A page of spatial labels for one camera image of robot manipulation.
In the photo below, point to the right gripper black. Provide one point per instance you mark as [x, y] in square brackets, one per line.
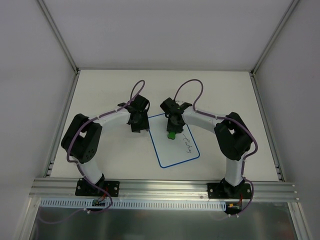
[174, 125]

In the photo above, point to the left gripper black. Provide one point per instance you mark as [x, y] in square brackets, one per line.
[139, 124]

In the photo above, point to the green whiteboard eraser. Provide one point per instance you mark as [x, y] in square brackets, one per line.
[171, 135]

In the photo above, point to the blue framed whiteboard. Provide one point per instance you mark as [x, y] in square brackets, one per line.
[171, 152]

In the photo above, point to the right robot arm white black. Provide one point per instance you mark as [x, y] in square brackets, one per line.
[233, 137]

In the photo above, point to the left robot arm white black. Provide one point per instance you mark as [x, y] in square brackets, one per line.
[82, 138]

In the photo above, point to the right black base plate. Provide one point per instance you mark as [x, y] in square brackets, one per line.
[219, 191]

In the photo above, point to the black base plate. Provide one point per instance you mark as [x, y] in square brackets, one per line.
[85, 189]
[219, 191]

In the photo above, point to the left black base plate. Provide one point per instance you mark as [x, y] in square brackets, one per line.
[85, 189]

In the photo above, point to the white slotted cable duct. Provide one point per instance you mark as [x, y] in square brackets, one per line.
[131, 204]

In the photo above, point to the aluminium mounting rail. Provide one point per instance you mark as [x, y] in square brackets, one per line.
[263, 191]

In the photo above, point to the left aluminium frame post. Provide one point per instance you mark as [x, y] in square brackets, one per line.
[57, 34]

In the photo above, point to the aluminium frame post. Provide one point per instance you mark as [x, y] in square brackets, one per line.
[275, 34]
[57, 34]

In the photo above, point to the right aluminium frame post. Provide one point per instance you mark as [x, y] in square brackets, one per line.
[275, 34]

